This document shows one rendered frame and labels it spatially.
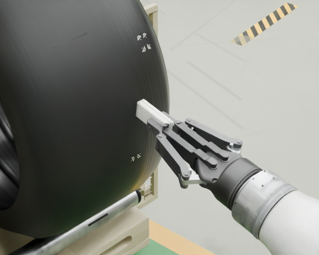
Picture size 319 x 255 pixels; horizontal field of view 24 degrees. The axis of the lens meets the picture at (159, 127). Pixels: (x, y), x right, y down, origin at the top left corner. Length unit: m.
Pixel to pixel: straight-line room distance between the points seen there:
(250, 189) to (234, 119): 2.32
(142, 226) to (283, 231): 0.58
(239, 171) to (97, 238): 0.51
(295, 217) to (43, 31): 0.46
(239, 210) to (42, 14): 0.41
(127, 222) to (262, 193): 0.54
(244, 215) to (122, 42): 0.35
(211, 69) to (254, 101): 0.34
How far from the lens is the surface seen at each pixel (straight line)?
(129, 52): 1.18
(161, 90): 1.23
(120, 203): 1.48
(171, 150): 1.10
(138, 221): 1.52
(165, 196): 2.90
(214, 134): 1.14
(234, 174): 1.05
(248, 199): 1.03
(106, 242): 1.48
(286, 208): 1.01
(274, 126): 3.32
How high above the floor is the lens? 1.89
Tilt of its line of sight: 35 degrees down
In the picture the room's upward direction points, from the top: straight up
